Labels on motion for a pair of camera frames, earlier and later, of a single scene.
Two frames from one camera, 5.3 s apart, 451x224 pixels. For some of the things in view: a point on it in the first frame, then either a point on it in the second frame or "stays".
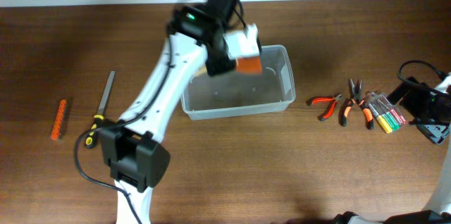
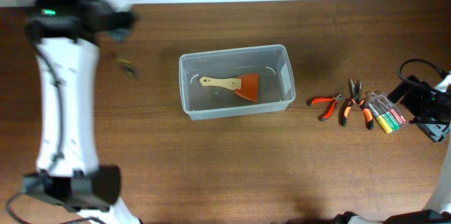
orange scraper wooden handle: (249, 65) → (245, 85)
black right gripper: (435, 132) stays
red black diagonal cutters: (318, 100) stays
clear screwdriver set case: (389, 117) stays
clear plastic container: (206, 96) stays
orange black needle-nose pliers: (354, 89) stays
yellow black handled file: (94, 131) → (130, 71)
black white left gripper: (218, 68) → (122, 32)
